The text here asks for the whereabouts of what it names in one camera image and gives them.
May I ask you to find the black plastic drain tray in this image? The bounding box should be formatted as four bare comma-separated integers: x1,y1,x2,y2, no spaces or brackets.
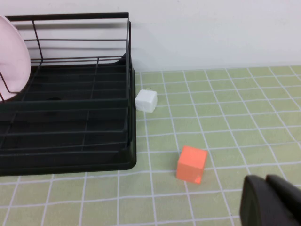
0,53,137,177

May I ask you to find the pink round plate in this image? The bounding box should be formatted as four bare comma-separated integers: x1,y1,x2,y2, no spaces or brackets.
0,15,32,102

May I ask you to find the orange cube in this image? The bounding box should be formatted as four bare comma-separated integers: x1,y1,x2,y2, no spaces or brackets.
175,145,208,185

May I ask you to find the white USB charger block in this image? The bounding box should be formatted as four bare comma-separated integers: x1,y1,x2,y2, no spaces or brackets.
135,88,158,113

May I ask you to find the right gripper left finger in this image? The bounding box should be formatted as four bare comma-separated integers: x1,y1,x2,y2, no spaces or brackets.
239,174,299,226

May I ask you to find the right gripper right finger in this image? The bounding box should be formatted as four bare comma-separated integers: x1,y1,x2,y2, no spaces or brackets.
265,174,301,226

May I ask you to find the black wire dish rack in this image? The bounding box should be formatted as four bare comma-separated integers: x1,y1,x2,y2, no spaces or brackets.
0,12,132,151

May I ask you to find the green checked tablecloth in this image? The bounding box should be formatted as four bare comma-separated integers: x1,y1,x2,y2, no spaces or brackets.
0,65,301,226

